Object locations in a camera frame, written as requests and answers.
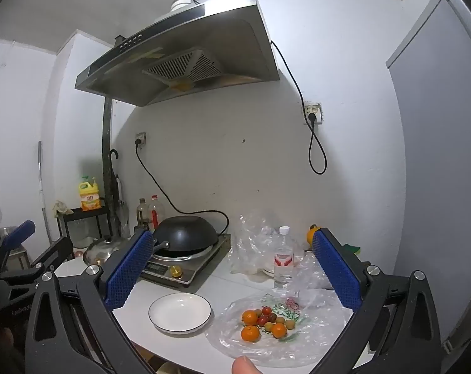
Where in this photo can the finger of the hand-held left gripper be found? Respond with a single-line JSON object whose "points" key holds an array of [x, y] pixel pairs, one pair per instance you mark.
{"points": [[21, 233], [54, 253]]}

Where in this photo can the white wall socket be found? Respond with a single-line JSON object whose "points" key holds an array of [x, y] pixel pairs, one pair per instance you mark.
{"points": [[142, 136], [316, 108]]}

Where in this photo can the white plate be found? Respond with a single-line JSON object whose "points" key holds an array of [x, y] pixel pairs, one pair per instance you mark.
{"points": [[179, 311]]}

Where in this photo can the dark vertical pipe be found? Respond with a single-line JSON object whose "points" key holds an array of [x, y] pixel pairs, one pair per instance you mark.
{"points": [[107, 144]]}

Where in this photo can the white bowl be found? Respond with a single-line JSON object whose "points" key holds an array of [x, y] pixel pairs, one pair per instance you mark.
{"points": [[267, 272]]}

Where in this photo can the metal pole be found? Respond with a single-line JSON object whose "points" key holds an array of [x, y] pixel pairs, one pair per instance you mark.
{"points": [[40, 187]]}

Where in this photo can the yellow detergent bottle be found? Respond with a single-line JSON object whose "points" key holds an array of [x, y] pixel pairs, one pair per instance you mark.
{"points": [[89, 198]]}

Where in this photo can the silver induction cooker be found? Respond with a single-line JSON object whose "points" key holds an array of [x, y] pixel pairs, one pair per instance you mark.
{"points": [[196, 270]]}

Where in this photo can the metal stand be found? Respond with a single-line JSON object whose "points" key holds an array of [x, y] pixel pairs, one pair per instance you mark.
{"points": [[20, 253]]}

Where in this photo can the printed clear plastic bag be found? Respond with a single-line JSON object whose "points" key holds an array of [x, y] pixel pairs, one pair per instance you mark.
{"points": [[317, 335]]}

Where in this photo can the dark oil bottle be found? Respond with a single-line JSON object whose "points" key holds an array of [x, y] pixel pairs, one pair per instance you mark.
{"points": [[142, 214]]}

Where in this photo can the pale crumpled gloves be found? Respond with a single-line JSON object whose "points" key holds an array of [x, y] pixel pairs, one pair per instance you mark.
{"points": [[62, 207]]}

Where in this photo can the white refrigerator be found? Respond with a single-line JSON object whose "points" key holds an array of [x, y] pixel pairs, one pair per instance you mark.
{"points": [[434, 124]]}

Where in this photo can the black wok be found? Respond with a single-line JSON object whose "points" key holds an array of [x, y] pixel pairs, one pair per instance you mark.
{"points": [[188, 233]]}

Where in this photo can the steel pot lid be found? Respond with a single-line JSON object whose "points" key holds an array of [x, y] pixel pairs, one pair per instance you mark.
{"points": [[103, 249]]}

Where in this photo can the black metal rack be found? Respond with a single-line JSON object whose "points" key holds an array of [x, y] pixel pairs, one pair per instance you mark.
{"points": [[83, 213]]}

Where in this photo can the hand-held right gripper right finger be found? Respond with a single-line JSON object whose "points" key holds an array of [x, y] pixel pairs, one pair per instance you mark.
{"points": [[335, 270]]}

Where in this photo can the green sponge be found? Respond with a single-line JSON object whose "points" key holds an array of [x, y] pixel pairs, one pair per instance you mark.
{"points": [[352, 247]]}

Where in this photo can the large orange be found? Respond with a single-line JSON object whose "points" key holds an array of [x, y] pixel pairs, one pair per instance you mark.
{"points": [[311, 235]]}

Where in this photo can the red label sauce bottle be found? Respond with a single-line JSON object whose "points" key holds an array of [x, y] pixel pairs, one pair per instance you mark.
{"points": [[154, 214]]}

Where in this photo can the person's right hand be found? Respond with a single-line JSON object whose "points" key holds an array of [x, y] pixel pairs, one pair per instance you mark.
{"points": [[244, 365]]}

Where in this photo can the clear water bottle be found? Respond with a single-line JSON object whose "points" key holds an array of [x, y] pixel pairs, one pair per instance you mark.
{"points": [[284, 268]]}

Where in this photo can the crumpled clear plastic bag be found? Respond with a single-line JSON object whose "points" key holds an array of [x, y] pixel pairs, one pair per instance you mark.
{"points": [[309, 280], [251, 241]]}

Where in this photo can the steel range hood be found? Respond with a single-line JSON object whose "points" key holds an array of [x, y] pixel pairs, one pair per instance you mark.
{"points": [[181, 39]]}

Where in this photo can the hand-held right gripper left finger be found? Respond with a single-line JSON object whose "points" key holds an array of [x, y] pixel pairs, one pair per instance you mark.
{"points": [[126, 270]]}

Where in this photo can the black umbrella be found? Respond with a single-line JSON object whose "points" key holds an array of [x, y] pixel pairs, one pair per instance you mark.
{"points": [[112, 187]]}

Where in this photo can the tangerine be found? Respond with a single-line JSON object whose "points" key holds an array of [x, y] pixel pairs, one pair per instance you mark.
{"points": [[249, 316], [250, 334], [278, 330]]}

